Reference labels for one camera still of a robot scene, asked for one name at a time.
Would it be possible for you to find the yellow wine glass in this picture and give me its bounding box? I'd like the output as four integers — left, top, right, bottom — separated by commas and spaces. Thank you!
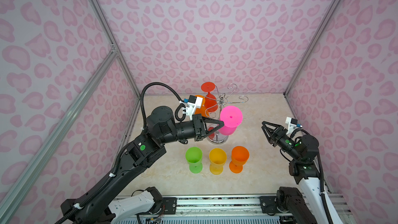
209, 148, 227, 175

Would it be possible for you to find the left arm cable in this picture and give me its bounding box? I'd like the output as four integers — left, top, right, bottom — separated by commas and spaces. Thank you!
54, 82, 187, 224

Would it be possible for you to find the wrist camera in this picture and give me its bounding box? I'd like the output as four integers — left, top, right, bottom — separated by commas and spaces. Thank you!
180, 95, 204, 120
285, 117, 303, 134

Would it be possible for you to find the pink wine glass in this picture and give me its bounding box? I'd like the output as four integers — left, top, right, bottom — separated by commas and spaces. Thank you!
220, 106, 243, 136

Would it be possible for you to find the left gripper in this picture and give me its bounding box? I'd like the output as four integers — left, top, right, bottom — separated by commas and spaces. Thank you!
159, 114, 224, 146

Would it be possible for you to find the aluminium frame strut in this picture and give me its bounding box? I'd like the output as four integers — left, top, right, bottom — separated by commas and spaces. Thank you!
1, 49, 118, 224

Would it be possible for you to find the orange wine glass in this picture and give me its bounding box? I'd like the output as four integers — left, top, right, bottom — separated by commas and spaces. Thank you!
195, 95, 209, 117
229, 146, 250, 174

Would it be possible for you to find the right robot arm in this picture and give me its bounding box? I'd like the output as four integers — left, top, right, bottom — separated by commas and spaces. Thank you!
261, 121, 343, 224

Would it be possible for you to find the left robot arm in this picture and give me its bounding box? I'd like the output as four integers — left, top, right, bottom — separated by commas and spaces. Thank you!
57, 106, 224, 224

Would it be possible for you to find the green wine glass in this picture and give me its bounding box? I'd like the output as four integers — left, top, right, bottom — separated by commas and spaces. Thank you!
185, 147, 203, 174

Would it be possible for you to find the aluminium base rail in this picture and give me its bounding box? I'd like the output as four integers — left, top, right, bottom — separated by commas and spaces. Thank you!
83, 192, 355, 224

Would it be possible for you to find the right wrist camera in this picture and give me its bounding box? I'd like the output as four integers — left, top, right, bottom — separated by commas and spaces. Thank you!
285, 117, 303, 134

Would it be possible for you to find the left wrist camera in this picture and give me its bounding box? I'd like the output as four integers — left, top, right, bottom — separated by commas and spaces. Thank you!
180, 95, 204, 120

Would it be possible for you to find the red wine glass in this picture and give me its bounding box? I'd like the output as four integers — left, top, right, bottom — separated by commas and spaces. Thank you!
201, 82, 218, 113

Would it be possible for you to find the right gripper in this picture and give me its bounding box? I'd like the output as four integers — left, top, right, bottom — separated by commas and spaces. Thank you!
261, 123, 302, 161

